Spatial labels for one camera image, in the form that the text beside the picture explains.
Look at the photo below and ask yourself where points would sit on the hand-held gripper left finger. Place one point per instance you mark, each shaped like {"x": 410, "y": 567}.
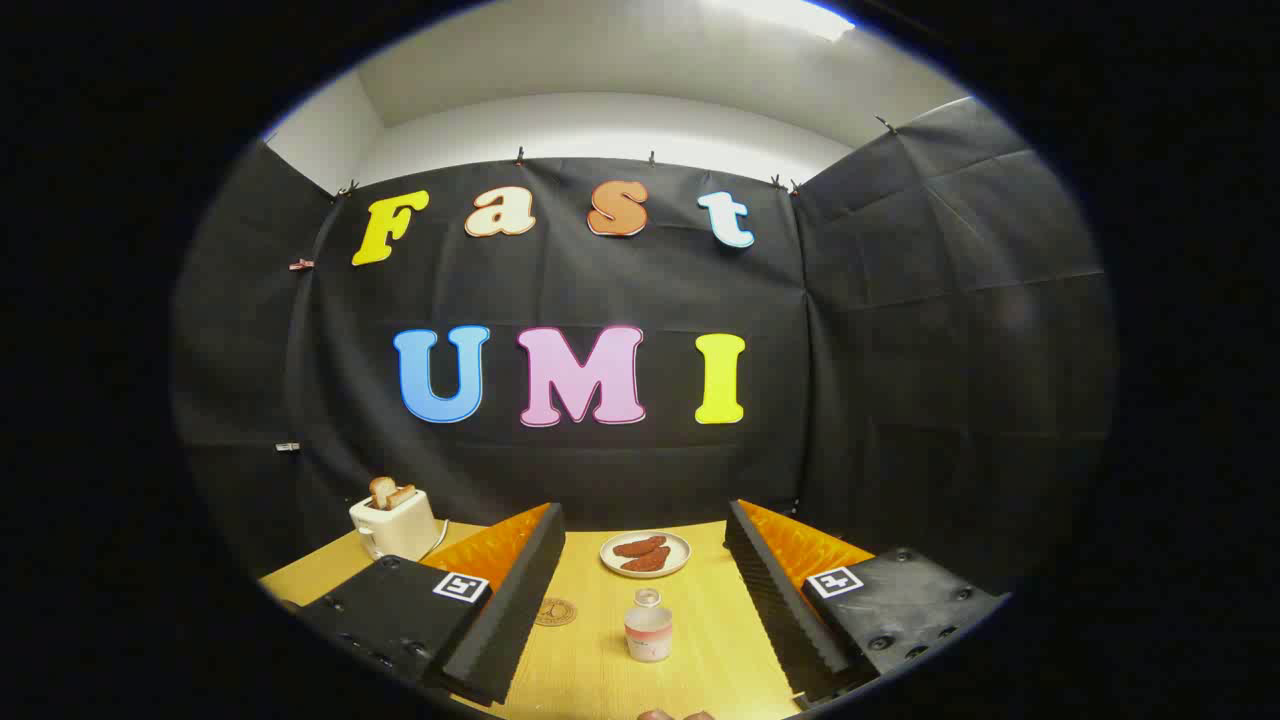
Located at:
{"x": 520, "y": 590}

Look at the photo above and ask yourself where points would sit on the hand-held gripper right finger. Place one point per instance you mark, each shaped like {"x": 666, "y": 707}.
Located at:
{"x": 775, "y": 600}

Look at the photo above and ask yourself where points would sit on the round cork coaster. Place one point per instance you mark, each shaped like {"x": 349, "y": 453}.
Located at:
{"x": 555, "y": 612}

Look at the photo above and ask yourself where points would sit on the clear juice bottle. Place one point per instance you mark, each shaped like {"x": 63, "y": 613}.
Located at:
{"x": 648, "y": 632}

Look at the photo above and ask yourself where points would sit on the white round plate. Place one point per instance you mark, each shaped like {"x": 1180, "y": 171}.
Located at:
{"x": 674, "y": 550}

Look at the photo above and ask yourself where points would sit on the wooden table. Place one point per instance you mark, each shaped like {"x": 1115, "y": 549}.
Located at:
{"x": 600, "y": 670}

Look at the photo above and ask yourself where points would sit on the red meat piece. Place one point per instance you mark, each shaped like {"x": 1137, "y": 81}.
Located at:
{"x": 650, "y": 561}
{"x": 638, "y": 547}

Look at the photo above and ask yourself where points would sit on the cream toaster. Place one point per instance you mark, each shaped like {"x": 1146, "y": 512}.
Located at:
{"x": 400, "y": 528}

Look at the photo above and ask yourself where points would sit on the toast slice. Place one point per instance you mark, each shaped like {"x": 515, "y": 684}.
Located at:
{"x": 403, "y": 494}
{"x": 381, "y": 490}

